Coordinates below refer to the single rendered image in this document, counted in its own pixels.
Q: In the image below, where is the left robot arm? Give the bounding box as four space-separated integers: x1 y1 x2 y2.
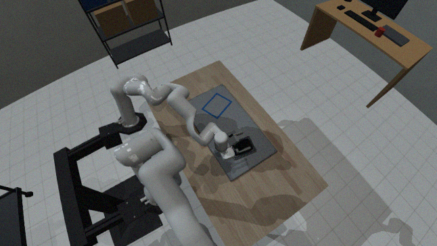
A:
110 74 239 152

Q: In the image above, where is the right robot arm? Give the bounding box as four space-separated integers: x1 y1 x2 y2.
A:
114 128 217 246

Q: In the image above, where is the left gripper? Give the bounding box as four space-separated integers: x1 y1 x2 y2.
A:
220 131 251 161

